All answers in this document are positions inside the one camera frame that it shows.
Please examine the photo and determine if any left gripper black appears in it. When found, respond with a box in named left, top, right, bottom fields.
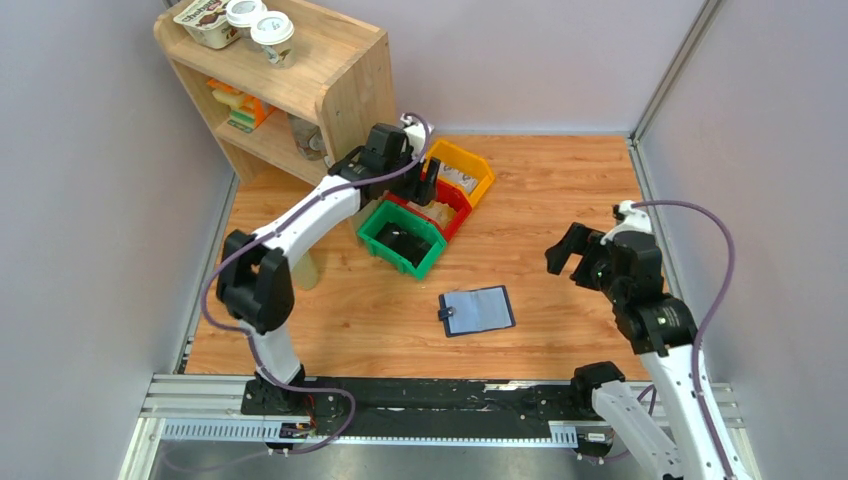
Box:
left=385, top=148, right=442, bottom=208

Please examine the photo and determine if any yellow VIP card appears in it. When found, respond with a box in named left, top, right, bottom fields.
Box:
left=422, top=201, right=456, bottom=230

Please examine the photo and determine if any navy blue card holder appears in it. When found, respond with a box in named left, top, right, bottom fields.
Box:
left=437, top=285, right=516, bottom=338

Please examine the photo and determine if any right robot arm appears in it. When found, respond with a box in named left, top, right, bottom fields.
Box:
left=545, top=223, right=751, bottom=479

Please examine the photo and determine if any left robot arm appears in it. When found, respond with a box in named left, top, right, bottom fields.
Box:
left=201, top=113, right=438, bottom=415

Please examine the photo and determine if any red plastic bin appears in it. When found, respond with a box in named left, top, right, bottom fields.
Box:
left=386, top=180, right=473, bottom=243

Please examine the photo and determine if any green plastic bin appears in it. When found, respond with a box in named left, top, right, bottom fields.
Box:
left=357, top=201, right=447, bottom=280

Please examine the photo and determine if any white sachet in yellow bin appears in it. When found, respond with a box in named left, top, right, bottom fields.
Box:
left=439, top=164, right=478, bottom=195

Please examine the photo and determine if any yellow plastic bin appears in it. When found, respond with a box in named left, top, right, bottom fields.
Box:
left=426, top=139, right=495, bottom=207

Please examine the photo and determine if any black bag in green bin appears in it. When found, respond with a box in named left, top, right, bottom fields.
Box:
left=376, top=222, right=432, bottom=268

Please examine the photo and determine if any glass jar on shelf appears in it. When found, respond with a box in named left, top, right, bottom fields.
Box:
left=287, top=112, right=326, bottom=161

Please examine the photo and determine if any clear squeeze bottle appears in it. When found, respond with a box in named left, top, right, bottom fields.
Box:
left=291, top=250, right=320, bottom=291

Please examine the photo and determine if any wooden shelf unit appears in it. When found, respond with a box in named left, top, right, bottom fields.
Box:
left=153, top=1, right=398, bottom=186

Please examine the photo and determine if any orange snack package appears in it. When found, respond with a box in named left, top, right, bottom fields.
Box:
left=206, top=78, right=276, bottom=134

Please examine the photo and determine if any white lidded paper cup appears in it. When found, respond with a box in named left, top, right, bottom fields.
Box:
left=226, top=0, right=267, bottom=52

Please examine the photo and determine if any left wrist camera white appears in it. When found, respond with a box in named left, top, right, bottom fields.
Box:
left=400, top=112, right=434, bottom=163

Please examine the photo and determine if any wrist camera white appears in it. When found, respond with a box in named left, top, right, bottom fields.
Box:
left=400, top=112, right=434, bottom=163
left=600, top=200, right=653, bottom=245

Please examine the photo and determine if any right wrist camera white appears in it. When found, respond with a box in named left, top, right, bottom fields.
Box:
left=600, top=200, right=653, bottom=245

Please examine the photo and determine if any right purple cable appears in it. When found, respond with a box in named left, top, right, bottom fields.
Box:
left=616, top=199, right=738, bottom=480

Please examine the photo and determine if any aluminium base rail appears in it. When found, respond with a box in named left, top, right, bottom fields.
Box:
left=120, top=374, right=751, bottom=479

